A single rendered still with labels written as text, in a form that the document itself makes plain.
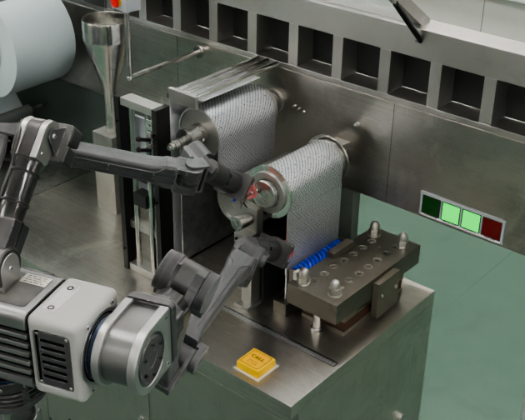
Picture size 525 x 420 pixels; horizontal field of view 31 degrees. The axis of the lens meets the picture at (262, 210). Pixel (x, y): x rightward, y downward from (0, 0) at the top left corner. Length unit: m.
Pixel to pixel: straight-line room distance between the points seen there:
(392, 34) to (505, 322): 2.05
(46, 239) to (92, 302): 1.43
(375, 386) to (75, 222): 1.08
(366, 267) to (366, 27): 0.64
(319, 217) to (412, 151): 0.31
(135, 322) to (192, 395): 1.08
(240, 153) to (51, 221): 0.75
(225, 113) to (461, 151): 0.63
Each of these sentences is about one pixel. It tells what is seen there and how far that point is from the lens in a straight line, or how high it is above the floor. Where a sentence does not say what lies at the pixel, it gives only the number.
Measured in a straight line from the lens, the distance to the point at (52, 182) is 3.29.
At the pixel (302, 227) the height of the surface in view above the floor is 1.14.
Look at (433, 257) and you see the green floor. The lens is 4.67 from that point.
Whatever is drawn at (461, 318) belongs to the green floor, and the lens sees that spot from 4.27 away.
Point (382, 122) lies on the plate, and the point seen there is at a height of 1.37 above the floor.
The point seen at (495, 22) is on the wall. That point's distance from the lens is 5.07.
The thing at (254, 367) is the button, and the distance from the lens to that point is 2.40.
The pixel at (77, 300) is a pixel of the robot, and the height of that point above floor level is 1.53.
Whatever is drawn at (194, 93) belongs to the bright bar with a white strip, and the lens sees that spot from 2.60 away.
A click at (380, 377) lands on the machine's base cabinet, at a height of 0.75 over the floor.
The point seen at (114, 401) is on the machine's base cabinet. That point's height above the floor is 0.52.
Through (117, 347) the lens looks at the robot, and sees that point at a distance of 1.55.
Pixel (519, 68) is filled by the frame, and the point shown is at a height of 1.62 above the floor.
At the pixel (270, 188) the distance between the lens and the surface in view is 2.45.
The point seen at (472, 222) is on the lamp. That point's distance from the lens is 2.56.
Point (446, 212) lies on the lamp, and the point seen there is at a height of 1.18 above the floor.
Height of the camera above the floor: 2.42
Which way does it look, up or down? 29 degrees down
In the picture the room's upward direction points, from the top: 1 degrees clockwise
